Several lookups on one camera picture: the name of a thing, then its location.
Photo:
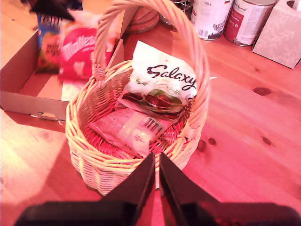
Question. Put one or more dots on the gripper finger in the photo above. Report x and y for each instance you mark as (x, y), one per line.
(178, 188)
(51, 8)
(136, 188)

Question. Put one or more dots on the blue Terry's orange eggs bag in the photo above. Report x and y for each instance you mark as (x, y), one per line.
(48, 47)

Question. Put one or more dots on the red Maltesers bunnies bag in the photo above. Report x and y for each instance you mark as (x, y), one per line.
(75, 51)

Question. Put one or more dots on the pale Galaxy egg bag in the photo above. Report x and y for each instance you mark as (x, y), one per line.
(131, 131)

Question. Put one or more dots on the white Galaxy creamy truffle bag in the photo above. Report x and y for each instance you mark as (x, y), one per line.
(164, 77)

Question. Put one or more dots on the brown cardboard box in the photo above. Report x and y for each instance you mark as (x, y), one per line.
(16, 63)

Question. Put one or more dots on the pale patterned tissue box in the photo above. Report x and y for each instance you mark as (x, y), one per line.
(279, 37)

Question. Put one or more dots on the white shipping label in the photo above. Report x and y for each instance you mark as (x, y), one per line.
(70, 91)

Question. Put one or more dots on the white labelled tin can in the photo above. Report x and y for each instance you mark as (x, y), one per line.
(209, 18)

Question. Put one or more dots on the red labelled tin can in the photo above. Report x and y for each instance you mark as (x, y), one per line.
(249, 23)

